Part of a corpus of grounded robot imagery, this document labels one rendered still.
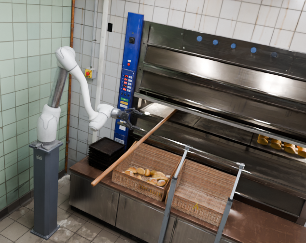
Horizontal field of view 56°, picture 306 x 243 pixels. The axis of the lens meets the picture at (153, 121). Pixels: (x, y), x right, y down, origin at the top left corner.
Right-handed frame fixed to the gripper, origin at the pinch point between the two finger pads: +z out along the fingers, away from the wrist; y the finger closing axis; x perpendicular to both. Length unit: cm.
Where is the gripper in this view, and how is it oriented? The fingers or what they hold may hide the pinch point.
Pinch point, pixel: (139, 121)
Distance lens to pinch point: 245.0
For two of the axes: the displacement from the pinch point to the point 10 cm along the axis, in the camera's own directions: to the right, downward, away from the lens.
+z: 9.1, 2.9, -3.1
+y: -1.6, 9.1, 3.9
